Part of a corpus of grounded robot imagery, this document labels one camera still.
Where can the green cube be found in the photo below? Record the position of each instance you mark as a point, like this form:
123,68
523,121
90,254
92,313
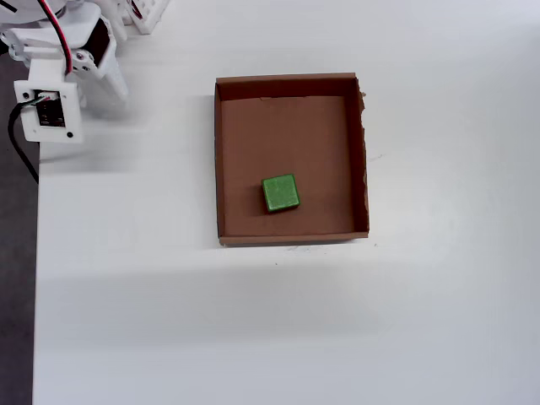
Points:
280,192

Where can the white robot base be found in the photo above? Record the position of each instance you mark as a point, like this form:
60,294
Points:
149,17

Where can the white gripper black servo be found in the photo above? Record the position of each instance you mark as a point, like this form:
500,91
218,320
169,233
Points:
115,82

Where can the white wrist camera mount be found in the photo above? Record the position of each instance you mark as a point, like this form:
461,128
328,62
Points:
71,114

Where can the brown cardboard box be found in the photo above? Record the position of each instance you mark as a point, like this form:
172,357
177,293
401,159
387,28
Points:
287,135

